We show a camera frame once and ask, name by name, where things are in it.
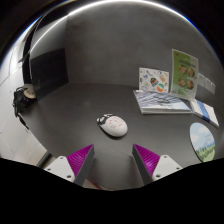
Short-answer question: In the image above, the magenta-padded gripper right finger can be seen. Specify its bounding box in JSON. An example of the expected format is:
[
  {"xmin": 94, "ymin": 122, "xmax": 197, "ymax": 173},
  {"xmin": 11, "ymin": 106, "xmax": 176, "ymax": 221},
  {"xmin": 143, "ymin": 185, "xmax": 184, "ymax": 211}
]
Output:
[{"xmin": 131, "ymin": 143, "xmax": 184, "ymax": 186}]

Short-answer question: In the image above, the white book with blue stripe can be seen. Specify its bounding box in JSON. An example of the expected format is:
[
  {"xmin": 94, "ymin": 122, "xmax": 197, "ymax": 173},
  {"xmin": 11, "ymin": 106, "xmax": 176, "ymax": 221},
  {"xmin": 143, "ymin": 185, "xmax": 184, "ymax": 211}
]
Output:
[{"xmin": 189, "ymin": 98, "xmax": 220, "ymax": 129}]

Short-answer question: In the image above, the grey-covered book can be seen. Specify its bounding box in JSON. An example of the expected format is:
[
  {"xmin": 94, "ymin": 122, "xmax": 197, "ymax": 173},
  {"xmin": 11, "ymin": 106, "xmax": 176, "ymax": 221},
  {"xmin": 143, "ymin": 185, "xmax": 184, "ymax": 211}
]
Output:
[{"xmin": 133, "ymin": 89, "xmax": 193, "ymax": 116}]

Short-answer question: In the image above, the green standing poster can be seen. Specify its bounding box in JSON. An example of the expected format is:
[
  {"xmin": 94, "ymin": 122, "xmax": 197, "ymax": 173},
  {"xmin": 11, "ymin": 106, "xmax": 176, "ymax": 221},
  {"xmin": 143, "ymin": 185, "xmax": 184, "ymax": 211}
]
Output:
[{"xmin": 170, "ymin": 48, "xmax": 200, "ymax": 101}]

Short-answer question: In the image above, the white panda-print computer mouse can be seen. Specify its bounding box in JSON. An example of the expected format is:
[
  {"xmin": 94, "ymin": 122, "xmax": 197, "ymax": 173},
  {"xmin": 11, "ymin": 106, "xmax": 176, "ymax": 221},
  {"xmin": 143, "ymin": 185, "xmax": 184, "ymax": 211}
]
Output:
[{"xmin": 96, "ymin": 113, "xmax": 129, "ymax": 138}]

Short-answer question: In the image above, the white cartoon sticker card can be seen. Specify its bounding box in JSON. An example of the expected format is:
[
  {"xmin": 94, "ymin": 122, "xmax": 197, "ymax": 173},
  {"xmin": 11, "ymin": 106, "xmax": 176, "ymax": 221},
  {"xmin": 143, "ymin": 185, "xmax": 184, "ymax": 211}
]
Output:
[{"xmin": 138, "ymin": 67, "xmax": 170, "ymax": 94}]

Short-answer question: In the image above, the black bag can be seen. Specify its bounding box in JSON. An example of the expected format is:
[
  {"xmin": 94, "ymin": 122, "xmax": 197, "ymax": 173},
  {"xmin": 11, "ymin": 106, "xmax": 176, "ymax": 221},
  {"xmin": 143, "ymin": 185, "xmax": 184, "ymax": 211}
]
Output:
[{"xmin": 12, "ymin": 84, "xmax": 38, "ymax": 130}]

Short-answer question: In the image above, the black panel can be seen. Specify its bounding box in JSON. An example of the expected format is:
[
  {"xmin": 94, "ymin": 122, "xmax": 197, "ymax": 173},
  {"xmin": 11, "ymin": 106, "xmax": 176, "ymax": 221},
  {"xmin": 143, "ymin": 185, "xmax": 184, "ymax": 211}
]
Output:
[{"xmin": 29, "ymin": 48, "xmax": 70, "ymax": 101}]

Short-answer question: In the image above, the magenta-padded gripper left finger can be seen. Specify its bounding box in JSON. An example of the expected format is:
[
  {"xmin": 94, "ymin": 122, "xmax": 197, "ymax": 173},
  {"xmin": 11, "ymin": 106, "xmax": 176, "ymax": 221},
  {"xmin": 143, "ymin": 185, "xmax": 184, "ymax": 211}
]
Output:
[{"xmin": 44, "ymin": 143, "xmax": 96, "ymax": 187}]

